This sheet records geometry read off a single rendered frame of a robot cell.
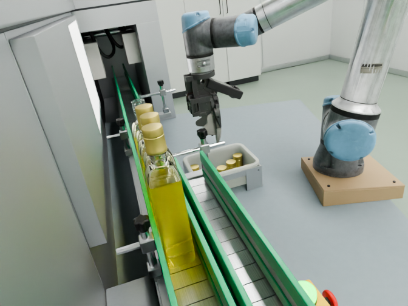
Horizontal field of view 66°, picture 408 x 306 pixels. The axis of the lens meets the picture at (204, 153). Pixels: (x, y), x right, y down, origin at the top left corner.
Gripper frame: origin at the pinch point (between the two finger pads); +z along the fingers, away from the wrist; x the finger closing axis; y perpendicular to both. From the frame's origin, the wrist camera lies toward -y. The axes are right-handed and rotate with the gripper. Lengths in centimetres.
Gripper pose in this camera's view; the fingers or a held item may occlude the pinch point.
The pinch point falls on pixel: (217, 135)
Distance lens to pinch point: 98.0
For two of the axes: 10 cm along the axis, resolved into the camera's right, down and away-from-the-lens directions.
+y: -9.6, 2.2, -1.7
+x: 2.5, 4.2, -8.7
